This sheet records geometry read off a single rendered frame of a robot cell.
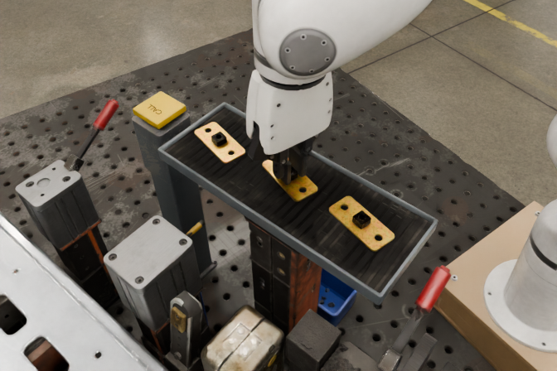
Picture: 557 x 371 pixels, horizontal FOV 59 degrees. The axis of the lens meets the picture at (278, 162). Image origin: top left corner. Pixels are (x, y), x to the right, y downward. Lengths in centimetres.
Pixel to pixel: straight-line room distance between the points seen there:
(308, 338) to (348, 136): 89
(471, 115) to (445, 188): 142
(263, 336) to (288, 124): 26
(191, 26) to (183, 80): 168
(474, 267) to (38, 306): 79
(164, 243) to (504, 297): 66
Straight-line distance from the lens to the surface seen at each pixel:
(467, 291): 106
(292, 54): 41
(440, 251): 121
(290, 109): 55
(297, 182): 67
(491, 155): 255
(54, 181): 88
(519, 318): 104
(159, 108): 80
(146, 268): 67
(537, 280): 95
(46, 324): 80
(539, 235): 89
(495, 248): 114
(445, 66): 305
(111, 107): 88
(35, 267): 86
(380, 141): 142
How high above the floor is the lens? 166
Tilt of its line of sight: 46 degrees down
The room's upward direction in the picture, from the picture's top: straight up
